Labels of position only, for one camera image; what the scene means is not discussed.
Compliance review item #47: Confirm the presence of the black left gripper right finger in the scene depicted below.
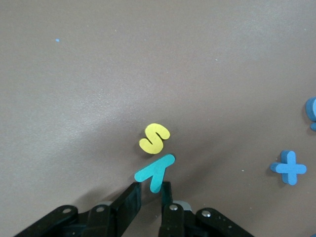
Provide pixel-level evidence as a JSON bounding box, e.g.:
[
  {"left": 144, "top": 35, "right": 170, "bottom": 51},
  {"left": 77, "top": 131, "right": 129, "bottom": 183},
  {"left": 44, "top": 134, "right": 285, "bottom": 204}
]
[{"left": 158, "top": 181, "right": 255, "bottom": 237}]

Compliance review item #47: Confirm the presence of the blue foam letter x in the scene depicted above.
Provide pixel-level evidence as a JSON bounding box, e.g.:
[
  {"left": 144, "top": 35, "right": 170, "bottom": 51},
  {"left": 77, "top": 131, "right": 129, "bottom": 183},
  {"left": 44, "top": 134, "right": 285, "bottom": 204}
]
[{"left": 269, "top": 150, "right": 308, "bottom": 186}]

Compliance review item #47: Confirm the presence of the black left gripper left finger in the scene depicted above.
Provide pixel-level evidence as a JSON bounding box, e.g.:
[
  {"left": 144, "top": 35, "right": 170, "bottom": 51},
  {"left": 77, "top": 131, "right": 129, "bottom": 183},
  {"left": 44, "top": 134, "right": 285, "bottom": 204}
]
[{"left": 14, "top": 182, "right": 143, "bottom": 237}]

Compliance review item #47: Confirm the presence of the teal foam letter y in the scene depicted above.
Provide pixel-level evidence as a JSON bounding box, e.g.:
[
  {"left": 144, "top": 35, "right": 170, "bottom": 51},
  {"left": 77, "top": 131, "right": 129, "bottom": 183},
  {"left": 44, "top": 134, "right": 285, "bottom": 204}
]
[{"left": 134, "top": 154, "right": 176, "bottom": 194}]

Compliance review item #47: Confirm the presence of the yellow foam letter s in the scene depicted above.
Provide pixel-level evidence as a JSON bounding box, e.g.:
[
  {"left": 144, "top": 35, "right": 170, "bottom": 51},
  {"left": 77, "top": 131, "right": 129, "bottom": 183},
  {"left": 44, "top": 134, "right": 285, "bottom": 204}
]
[{"left": 139, "top": 123, "right": 171, "bottom": 155}]

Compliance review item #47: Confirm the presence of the blue foam letter g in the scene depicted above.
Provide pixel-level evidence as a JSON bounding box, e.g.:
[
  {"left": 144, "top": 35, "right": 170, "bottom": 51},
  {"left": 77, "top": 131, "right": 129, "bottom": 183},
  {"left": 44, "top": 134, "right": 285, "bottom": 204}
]
[{"left": 305, "top": 96, "right": 316, "bottom": 131}]

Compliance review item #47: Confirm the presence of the brown table cover sheet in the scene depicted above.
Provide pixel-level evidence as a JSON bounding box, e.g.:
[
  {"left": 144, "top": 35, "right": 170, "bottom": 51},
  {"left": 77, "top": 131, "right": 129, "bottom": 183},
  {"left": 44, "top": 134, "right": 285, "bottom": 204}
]
[{"left": 0, "top": 0, "right": 316, "bottom": 237}]

